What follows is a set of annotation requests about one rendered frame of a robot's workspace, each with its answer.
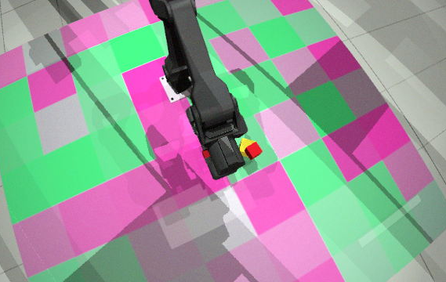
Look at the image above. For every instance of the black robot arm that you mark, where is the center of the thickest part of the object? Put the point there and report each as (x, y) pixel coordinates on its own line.
(214, 109)

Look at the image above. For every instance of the yellow cube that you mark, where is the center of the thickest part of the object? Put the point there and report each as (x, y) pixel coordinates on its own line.
(244, 143)

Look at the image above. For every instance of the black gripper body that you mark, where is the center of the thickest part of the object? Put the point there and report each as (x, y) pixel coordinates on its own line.
(211, 166)

